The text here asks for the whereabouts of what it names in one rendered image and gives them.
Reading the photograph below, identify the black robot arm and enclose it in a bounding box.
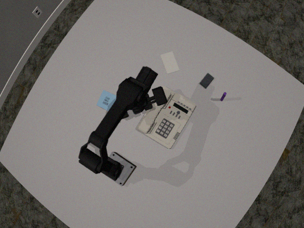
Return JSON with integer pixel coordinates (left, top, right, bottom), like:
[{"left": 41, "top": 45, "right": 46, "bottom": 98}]
[{"left": 78, "top": 66, "right": 158, "bottom": 181}]

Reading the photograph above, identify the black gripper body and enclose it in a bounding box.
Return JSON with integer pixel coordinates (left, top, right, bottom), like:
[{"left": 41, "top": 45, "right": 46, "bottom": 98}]
[{"left": 122, "top": 86, "right": 167, "bottom": 119}]

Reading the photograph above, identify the beige telephone handset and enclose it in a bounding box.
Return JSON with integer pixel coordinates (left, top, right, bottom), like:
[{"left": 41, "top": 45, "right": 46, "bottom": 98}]
[{"left": 138, "top": 89, "right": 171, "bottom": 133}]

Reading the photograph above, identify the grey telephone keypad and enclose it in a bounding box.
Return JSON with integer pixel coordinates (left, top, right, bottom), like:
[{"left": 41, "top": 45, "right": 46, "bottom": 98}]
[{"left": 155, "top": 119, "right": 174, "bottom": 138}]

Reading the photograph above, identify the light blue sticky note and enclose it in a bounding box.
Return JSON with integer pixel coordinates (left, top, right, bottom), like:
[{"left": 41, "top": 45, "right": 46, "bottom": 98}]
[{"left": 97, "top": 90, "right": 116, "bottom": 111}]

